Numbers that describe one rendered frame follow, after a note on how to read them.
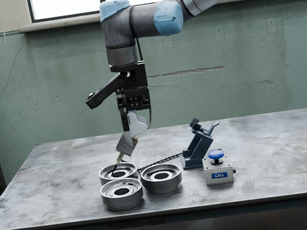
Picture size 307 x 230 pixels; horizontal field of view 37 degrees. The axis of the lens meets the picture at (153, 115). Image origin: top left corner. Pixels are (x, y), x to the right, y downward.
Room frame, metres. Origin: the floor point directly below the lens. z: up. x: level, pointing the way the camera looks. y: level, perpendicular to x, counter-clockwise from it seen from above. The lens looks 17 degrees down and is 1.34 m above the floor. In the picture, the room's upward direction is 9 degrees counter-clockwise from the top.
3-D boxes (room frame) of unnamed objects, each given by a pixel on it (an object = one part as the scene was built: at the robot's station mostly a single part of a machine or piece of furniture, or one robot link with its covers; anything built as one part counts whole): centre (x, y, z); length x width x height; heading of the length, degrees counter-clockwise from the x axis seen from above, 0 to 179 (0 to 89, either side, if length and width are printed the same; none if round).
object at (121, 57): (1.12, 0.05, 1.15); 0.08 x 0.08 x 0.05
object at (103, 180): (1.14, 0.12, 0.82); 0.10 x 0.10 x 0.04
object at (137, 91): (1.11, 0.05, 1.07); 0.09 x 0.08 x 0.12; 90
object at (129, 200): (1.03, 0.11, 0.82); 0.10 x 0.10 x 0.04
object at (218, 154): (1.09, -0.14, 0.85); 0.04 x 0.04 x 0.05
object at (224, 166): (1.09, -0.15, 0.82); 0.08 x 0.07 x 0.05; 87
